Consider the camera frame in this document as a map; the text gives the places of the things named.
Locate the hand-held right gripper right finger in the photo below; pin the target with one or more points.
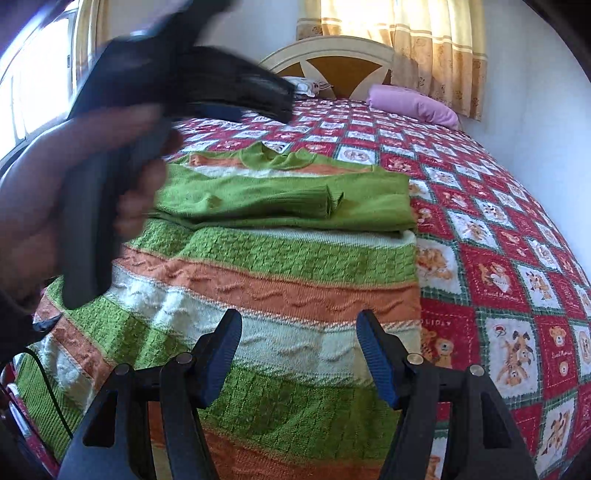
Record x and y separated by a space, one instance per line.
376 357

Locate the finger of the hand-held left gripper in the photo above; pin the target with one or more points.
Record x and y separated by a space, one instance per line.
249 87

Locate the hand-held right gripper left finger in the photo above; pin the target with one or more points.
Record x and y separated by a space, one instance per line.
221 357

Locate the green orange striped knit sweater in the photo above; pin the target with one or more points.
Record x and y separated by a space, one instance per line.
277 272

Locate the person's left hand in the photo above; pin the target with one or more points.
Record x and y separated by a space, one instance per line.
32 221

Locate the white printed pillow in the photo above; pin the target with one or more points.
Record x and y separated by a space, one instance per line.
305 86

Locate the beige side curtain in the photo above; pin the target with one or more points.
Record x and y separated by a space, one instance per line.
94 23

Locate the window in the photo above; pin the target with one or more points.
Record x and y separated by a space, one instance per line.
32 83

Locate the cream and brown headboard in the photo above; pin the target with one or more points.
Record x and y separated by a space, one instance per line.
351 69

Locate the red checkered printed quilt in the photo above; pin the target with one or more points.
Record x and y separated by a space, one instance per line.
508 286

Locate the pink pillow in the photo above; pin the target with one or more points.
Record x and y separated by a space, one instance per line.
411 104

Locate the yellow patterned curtain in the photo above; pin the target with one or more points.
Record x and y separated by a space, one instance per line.
438 55

